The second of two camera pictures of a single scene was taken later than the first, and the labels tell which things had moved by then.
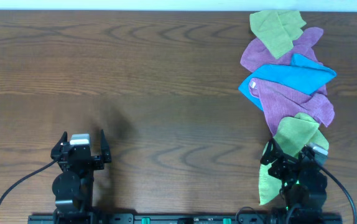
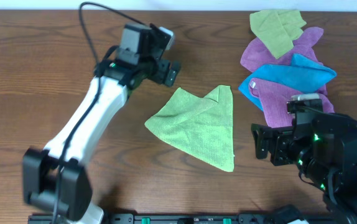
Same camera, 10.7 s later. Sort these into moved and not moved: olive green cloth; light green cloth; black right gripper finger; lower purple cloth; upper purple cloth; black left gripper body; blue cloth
Moved: black left gripper body; light green cloth; black right gripper finger
Not moved: blue cloth; upper purple cloth; lower purple cloth; olive green cloth
